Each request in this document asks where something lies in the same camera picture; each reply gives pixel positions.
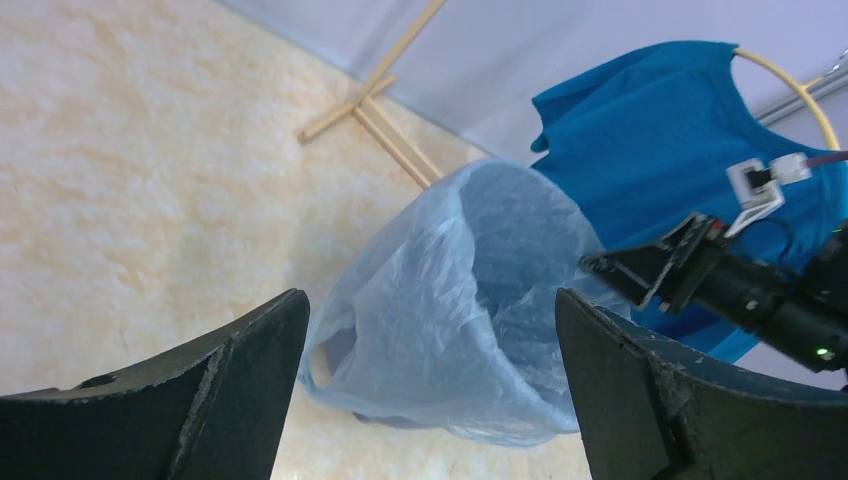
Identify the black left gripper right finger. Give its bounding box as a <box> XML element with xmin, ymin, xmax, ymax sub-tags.
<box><xmin>555</xmin><ymin>289</ymin><xmax>847</xmax><ymax>479</ymax></box>

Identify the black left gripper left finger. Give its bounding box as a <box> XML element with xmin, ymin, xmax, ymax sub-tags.
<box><xmin>1</xmin><ymin>289</ymin><xmax>310</xmax><ymax>479</ymax></box>

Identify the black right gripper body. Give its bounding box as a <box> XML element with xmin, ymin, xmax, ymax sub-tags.
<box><xmin>639</xmin><ymin>213</ymin><xmax>737</xmax><ymax>313</ymax></box>

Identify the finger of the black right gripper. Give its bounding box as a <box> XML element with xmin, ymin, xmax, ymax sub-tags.
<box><xmin>578</xmin><ymin>243</ymin><xmax>670</xmax><ymax>310</ymax></box>

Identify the light blue plastic trash bag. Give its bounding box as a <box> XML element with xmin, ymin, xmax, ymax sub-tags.
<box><xmin>298</xmin><ymin>158</ymin><xmax>631</xmax><ymax>447</ymax></box>

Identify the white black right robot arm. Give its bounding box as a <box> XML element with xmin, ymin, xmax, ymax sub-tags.
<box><xmin>579</xmin><ymin>213</ymin><xmax>847</xmax><ymax>372</ymax></box>

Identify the blue t-shirt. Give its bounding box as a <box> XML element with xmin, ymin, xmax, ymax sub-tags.
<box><xmin>530</xmin><ymin>41</ymin><xmax>847</xmax><ymax>363</ymax></box>

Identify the wooden clothes hanger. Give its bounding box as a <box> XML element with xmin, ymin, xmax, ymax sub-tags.
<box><xmin>735</xmin><ymin>48</ymin><xmax>847</xmax><ymax>150</ymax></box>

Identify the wooden clothes rack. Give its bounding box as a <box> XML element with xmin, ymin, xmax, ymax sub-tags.
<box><xmin>297</xmin><ymin>0</ymin><xmax>444</xmax><ymax>189</ymax></box>

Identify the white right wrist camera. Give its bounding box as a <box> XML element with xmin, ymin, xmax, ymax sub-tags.
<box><xmin>724</xmin><ymin>153</ymin><xmax>812</xmax><ymax>238</ymax></box>

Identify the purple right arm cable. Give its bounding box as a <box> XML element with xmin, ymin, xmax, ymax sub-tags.
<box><xmin>804</xmin><ymin>149</ymin><xmax>848</xmax><ymax>170</ymax></box>

